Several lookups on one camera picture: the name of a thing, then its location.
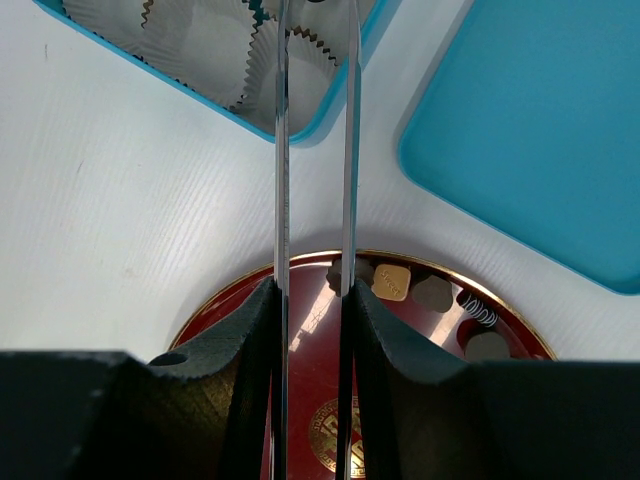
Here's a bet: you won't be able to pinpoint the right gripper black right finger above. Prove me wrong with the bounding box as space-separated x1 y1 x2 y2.
352 282 639 479

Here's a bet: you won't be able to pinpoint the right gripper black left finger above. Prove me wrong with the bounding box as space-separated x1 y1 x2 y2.
1 280 276 479

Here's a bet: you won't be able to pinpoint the metal tongs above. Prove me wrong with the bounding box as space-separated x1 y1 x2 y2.
270 1 362 479

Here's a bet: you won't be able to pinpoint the teal box lid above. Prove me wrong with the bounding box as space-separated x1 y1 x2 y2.
398 1 639 295

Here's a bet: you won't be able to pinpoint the teal chocolate box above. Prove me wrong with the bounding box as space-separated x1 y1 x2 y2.
32 0 389 147

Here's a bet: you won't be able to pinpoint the dark square chocolate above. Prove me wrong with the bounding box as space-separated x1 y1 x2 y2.
411 275 453 313

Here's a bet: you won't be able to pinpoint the tan sweet square chocolate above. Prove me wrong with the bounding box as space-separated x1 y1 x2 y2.
371 263 411 302

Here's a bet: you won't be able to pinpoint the round red lacquer tray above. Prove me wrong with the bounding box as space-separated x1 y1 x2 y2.
167 248 559 480

